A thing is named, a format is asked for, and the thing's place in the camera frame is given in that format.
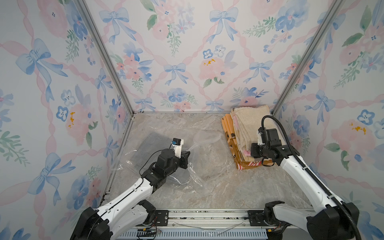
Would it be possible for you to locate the pink fleece blanket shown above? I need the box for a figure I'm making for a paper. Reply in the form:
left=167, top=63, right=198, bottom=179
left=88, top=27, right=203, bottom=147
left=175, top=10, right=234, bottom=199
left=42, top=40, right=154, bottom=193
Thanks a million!
left=231, top=112, right=256, bottom=162

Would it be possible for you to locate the grey fleece blanket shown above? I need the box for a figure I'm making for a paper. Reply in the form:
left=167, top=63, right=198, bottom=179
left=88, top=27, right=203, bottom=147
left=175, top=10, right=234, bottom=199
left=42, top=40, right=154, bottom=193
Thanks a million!
left=127, top=132, right=190, bottom=185

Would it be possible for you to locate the cream fleece blanket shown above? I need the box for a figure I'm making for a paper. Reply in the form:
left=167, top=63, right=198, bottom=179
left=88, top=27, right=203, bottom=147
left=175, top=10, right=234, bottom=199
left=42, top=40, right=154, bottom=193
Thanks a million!
left=231, top=105, right=271, bottom=150

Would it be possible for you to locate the orange cartoon print blanket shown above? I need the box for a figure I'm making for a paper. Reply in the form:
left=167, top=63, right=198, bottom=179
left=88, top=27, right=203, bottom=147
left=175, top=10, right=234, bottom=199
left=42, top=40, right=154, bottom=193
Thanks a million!
left=221, top=113, right=262, bottom=170

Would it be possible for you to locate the clear plastic vacuum bag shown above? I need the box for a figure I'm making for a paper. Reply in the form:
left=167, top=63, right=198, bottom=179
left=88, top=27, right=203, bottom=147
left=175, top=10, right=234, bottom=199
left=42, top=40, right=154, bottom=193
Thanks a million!
left=118, top=114, right=233, bottom=194

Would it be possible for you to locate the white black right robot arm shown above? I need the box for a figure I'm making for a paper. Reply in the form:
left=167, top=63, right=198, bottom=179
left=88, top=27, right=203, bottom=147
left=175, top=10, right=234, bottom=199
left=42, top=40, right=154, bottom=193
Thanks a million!
left=251, top=128, right=361, bottom=240

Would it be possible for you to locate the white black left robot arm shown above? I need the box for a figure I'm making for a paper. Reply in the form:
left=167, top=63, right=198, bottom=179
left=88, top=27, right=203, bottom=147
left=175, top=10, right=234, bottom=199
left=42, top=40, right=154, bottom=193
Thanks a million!
left=71, top=148, right=191, bottom=240

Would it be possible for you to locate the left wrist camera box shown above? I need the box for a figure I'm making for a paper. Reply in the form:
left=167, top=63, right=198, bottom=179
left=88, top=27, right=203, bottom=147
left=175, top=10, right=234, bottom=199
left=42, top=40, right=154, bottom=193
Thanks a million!
left=170, top=138, right=184, bottom=159

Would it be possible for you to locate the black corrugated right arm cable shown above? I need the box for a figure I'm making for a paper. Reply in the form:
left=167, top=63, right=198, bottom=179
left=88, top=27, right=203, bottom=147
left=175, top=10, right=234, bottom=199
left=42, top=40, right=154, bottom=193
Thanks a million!
left=260, top=115, right=362, bottom=240

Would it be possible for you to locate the left floor aluminium rail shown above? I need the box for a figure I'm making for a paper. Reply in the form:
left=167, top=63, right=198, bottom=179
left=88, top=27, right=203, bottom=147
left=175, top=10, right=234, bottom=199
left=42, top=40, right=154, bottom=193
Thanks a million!
left=100, top=115, right=135, bottom=206

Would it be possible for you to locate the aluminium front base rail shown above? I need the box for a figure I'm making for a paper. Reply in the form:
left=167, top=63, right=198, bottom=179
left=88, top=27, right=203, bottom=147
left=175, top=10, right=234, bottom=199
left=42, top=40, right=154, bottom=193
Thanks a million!
left=76, top=208, right=341, bottom=240

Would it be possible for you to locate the right rear aluminium corner post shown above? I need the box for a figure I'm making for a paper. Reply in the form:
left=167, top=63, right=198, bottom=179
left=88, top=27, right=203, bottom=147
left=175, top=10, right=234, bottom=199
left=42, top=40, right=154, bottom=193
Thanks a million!
left=271, top=0, right=345, bottom=117

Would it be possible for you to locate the aluminium corner post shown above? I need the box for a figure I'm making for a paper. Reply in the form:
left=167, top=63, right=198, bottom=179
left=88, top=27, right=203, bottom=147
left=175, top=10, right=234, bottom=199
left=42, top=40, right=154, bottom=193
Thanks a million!
left=271, top=0, right=345, bottom=117
left=74, top=0, right=134, bottom=117

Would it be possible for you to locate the left rear aluminium corner post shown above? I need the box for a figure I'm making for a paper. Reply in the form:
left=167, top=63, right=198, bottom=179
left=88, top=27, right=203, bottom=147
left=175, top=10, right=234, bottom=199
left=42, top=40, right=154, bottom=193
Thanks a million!
left=74, top=0, right=134, bottom=117

